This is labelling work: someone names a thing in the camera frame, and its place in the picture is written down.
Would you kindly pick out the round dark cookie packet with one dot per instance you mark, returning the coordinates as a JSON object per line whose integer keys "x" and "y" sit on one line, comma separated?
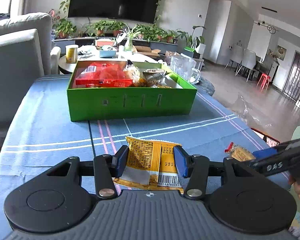
{"x": 153, "y": 76}

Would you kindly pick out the large-leaf plant in white pot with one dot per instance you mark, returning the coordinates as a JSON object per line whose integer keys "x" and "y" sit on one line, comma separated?
{"x": 195, "y": 42}

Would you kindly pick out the clear glass pitcher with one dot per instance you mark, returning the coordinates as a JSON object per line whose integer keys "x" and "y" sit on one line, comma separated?
{"x": 182, "y": 68}

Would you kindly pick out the yellow can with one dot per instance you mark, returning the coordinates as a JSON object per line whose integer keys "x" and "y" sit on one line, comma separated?
{"x": 72, "y": 54}

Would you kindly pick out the framed wall picture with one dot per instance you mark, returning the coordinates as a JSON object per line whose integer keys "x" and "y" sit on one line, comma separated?
{"x": 281, "y": 52}

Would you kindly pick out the open cardboard box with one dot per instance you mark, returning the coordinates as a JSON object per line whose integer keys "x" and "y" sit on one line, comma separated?
{"x": 146, "y": 51}

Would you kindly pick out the spider plant in glass vase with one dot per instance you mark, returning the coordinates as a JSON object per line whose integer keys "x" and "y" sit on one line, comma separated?
{"x": 130, "y": 40}

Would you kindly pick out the yellow snack packet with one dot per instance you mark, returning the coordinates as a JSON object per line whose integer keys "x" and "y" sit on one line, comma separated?
{"x": 145, "y": 160}

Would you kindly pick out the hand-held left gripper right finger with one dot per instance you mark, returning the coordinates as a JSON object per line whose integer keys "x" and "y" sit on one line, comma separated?
{"x": 181, "y": 161}

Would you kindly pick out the blue striped tablecloth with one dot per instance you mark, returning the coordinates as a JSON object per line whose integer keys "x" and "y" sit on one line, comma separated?
{"x": 52, "y": 130}

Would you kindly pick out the black wall television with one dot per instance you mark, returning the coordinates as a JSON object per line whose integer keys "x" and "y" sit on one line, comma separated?
{"x": 115, "y": 0}

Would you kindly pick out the dark wooden door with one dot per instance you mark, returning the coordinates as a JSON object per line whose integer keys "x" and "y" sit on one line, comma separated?
{"x": 297, "y": 80}

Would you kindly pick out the green and black box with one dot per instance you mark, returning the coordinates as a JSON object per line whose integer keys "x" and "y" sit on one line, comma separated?
{"x": 191, "y": 52}

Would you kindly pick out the red snack packet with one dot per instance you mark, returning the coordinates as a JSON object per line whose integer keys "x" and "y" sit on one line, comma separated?
{"x": 102, "y": 75}

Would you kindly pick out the small clear snack packet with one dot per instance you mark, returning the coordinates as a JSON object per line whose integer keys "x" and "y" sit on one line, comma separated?
{"x": 241, "y": 152}

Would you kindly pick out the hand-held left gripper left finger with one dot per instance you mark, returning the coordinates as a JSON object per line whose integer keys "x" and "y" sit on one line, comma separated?
{"x": 120, "y": 162}

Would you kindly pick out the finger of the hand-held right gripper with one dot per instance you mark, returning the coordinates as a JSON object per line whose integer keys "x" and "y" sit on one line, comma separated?
{"x": 265, "y": 153}
{"x": 295, "y": 142}

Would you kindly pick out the grey dining chair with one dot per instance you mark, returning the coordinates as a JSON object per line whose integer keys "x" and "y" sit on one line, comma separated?
{"x": 250, "y": 61}
{"x": 236, "y": 57}

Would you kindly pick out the beige bread packet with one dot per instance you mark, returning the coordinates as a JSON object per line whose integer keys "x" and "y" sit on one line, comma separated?
{"x": 132, "y": 72}

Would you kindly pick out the printed yellow bag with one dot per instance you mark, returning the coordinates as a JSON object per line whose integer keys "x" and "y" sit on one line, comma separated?
{"x": 172, "y": 57}

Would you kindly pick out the white round table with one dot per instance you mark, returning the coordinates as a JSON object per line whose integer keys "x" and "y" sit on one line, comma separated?
{"x": 65, "y": 66}

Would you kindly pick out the clear plastic bag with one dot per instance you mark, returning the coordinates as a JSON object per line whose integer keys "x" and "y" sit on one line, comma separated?
{"x": 250, "y": 110}

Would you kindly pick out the light blue basket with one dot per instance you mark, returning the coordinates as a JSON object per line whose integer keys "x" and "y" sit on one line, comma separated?
{"x": 107, "y": 53}

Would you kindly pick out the grey armchair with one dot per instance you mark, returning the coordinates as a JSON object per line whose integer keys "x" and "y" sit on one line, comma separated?
{"x": 15, "y": 67}

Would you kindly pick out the green cardboard box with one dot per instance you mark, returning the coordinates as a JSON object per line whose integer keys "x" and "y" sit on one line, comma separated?
{"x": 130, "y": 105}

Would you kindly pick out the red flower plant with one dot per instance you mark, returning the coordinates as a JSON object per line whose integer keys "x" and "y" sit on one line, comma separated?
{"x": 55, "y": 15}

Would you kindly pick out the trailing vine plant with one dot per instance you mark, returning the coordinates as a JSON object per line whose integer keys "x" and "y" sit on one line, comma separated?
{"x": 66, "y": 0}

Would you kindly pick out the red stool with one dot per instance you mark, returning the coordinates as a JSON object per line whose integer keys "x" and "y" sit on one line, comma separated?
{"x": 263, "y": 81}

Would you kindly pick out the potted green plant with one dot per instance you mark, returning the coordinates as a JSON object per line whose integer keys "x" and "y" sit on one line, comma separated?
{"x": 65, "y": 28}
{"x": 98, "y": 27}
{"x": 116, "y": 28}
{"x": 171, "y": 36}
{"x": 150, "y": 32}

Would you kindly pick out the dark round table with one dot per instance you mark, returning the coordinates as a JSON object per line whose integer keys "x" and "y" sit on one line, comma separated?
{"x": 206, "y": 86}

